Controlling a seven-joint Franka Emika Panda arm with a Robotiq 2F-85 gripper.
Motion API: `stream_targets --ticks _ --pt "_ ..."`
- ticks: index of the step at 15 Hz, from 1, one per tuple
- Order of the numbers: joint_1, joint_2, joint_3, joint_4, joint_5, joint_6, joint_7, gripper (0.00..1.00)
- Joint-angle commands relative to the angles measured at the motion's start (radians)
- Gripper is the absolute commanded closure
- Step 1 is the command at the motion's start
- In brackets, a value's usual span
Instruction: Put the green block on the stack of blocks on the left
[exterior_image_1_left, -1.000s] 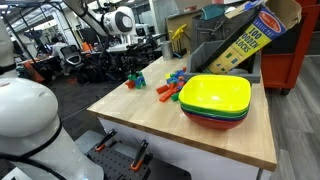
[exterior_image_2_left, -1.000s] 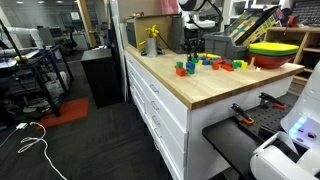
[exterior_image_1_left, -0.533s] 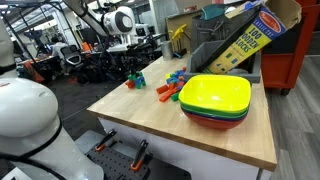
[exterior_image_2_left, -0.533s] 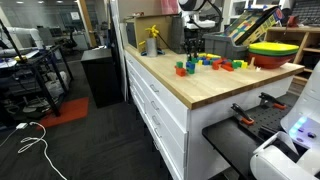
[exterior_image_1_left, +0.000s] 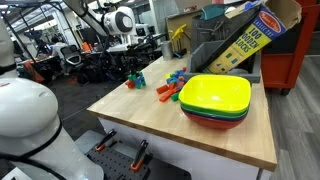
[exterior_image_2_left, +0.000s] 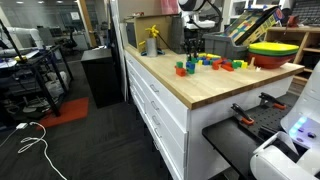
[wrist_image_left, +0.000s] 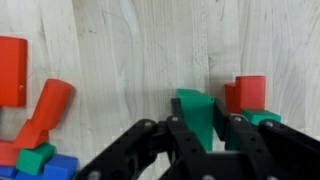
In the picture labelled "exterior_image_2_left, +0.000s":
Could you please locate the metal cup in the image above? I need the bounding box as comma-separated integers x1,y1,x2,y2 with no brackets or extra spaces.
145,37,158,58

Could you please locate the black clamp orange handle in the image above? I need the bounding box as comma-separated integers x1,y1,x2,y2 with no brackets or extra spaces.
230,102,255,127
258,92,287,111

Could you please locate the white pipe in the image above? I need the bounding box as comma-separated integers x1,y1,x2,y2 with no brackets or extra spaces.
0,27,45,58

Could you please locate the small red object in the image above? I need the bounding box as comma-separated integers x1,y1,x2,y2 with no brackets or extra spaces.
287,14,300,28

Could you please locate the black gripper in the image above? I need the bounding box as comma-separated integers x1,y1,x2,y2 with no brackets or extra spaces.
181,29,204,62

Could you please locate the red plastic bowl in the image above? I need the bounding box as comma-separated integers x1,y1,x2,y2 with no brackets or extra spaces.
248,53,298,70

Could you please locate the white drawer cabinet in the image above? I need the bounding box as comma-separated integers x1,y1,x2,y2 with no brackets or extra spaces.
123,49,295,180

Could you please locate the white floor cable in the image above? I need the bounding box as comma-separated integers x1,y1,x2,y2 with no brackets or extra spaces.
0,121,68,180

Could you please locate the black perforated platform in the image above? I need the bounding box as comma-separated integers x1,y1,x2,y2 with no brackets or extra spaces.
201,91,320,180

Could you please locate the red wooden cylinder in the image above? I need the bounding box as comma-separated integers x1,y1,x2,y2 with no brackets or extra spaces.
212,59,224,71

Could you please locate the brown cardboard box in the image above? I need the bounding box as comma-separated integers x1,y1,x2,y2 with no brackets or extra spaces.
133,14,174,54

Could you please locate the plain wooden peg piece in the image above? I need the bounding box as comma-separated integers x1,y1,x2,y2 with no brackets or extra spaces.
248,57,257,71

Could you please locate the pink sheet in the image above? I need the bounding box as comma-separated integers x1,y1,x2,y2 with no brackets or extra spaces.
159,0,179,15

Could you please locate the yellow plastic bowl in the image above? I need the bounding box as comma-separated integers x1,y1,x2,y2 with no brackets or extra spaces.
248,41,300,53

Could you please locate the silver drawer handle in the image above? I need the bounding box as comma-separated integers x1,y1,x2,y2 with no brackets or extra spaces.
151,114,162,127
150,100,160,112
149,83,160,95
153,127,163,139

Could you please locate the wooden shelf unit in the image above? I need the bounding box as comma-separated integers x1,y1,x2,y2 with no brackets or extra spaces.
263,25,320,96

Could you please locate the red floor mat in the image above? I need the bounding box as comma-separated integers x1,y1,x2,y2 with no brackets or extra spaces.
35,97,90,130

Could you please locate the grey plastic bin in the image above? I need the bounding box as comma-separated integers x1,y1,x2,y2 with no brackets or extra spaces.
202,31,250,62

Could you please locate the white charger brick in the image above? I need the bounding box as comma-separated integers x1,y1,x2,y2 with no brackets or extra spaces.
15,122,30,131

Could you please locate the grey mesh basket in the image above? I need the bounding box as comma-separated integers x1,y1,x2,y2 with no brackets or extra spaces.
170,15,188,55

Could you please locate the wooden pillar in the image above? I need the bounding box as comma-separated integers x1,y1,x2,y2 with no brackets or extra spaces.
77,0,99,50

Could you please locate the yellow artificial flower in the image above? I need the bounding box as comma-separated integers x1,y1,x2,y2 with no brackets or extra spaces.
138,24,166,48

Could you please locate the green plastic bowl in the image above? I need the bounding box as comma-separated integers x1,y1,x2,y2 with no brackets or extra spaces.
249,49,300,58

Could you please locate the long red wooden block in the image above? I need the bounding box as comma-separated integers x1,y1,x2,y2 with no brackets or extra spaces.
220,63,236,73
174,65,184,78

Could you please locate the low black cabinet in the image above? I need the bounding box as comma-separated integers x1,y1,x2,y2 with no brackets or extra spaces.
80,48,125,110

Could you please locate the black metal frame table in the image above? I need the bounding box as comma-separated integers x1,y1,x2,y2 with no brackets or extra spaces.
0,18,75,118

